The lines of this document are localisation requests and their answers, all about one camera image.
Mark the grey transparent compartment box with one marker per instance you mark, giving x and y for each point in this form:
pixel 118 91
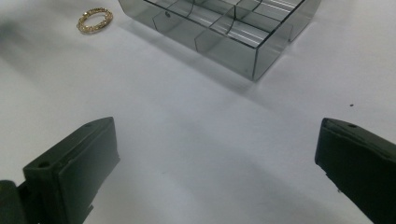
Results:
pixel 230 46

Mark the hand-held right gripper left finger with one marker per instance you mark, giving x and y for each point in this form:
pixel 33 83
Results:
pixel 71 174

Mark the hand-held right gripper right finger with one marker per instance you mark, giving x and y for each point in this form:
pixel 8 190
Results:
pixel 361 161

